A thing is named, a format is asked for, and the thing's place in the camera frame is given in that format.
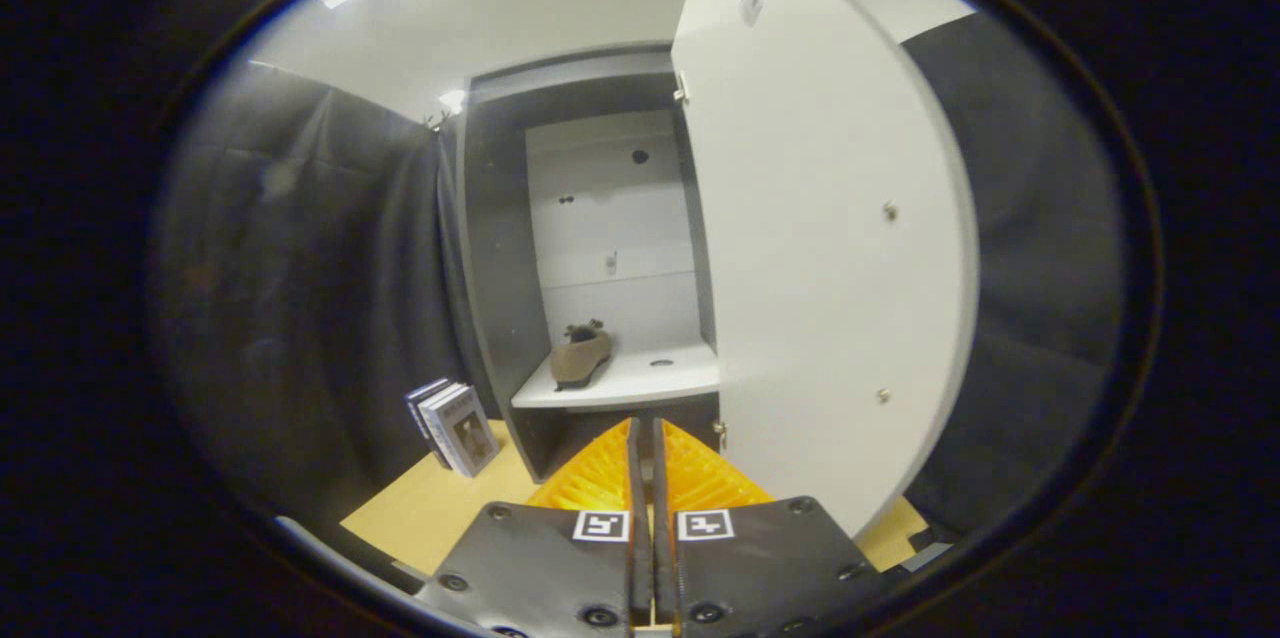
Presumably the white shoe cabinet door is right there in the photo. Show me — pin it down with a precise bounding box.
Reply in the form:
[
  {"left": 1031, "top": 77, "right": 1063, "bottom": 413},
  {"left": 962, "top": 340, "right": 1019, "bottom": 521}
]
[{"left": 668, "top": 0, "right": 981, "bottom": 541}]

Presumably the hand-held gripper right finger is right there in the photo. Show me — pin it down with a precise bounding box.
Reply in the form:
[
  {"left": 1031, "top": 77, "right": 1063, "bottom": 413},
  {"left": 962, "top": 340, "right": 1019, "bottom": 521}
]
[{"left": 652, "top": 416, "right": 885, "bottom": 638}]

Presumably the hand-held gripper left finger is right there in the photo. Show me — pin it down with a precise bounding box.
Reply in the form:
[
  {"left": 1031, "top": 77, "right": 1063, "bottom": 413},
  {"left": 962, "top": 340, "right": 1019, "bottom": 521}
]
[{"left": 415, "top": 416, "right": 654, "bottom": 638}]

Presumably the grey shoe cabinet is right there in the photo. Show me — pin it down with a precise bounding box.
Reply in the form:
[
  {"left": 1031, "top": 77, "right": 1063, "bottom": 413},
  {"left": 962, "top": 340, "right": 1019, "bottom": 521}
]
[{"left": 455, "top": 41, "right": 723, "bottom": 484}]

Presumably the brown fuzzy shoe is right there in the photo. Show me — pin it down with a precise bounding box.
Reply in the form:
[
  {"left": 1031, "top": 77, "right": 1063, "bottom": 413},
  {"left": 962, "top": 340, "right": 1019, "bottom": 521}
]
[{"left": 549, "top": 319, "right": 614, "bottom": 392}]

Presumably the black backdrop cloth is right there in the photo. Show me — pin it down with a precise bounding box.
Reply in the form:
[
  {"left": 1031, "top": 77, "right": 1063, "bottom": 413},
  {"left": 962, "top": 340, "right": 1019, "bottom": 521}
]
[
  {"left": 900, "top": 13, "right": 1131, "bottom": 539},
  {"left": 150, "top": 63, "right": 501, "bottom": 559}
]

